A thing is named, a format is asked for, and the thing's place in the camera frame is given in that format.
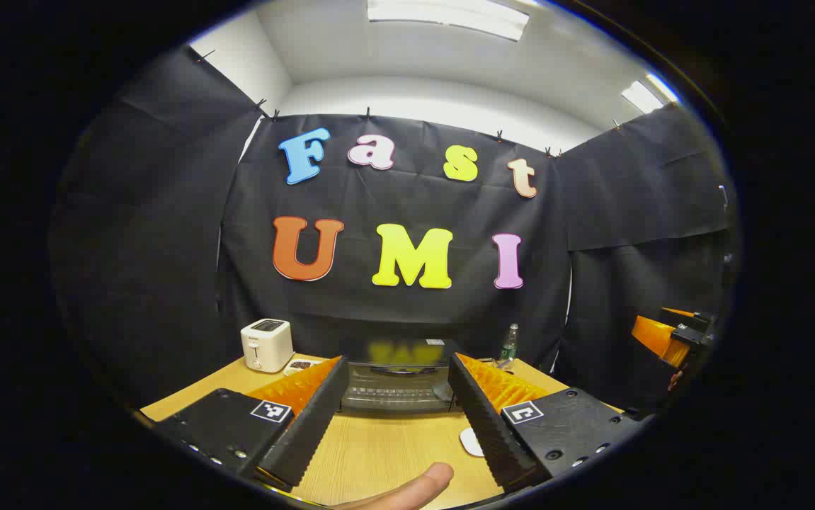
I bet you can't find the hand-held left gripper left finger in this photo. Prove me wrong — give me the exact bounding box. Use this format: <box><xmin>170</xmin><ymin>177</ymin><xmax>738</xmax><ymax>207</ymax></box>
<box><xmin>139</xmin><ymin>356</ymin><xmax>350</xmax><ymax>491</ymax></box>

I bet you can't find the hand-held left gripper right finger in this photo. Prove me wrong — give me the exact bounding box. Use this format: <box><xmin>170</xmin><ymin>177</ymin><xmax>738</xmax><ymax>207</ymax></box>
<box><xmin>447</xmin><ymin>352</ymin><xmax>657</xmax><ymax>494</ymax></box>

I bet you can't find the black electric oven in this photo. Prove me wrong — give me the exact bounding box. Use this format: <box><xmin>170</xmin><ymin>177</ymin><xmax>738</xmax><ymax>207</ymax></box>
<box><xmin>340</xmin><ymin>339</ymin><xmax>462</xmax><ymax>416</ymax></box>

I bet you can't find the clear plastic water bottle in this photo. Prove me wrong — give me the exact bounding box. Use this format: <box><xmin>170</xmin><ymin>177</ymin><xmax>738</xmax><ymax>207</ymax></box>
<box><xmin>498</xmin><ymin>324</ymin><xmax>520</xmax><ymax>364</ymax></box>

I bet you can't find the white toaster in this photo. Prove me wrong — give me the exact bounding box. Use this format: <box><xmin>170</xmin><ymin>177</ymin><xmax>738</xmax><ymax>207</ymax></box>
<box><xmin>240</xmin><ymin>319</ymin><xmax>295</xmax><ymax>374</ymax></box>

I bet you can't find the black backdrop cloth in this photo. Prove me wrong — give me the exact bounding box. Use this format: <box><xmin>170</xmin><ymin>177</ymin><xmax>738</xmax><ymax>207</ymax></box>
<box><xmin>50</xmin><ymin>46</ymin><xmax>742</xmax><ymax>413</ymax></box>

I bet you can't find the ceiling light panel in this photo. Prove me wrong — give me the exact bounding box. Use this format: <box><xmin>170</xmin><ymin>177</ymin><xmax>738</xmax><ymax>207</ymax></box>
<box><xmin>367</xmin><ymin>0</ymin><xmax>530</xmax><ymax>42</ymax></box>
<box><xmin>621</xmin><ymin>72</ymin><xmax>681</xmax><ymax>115</ymax></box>

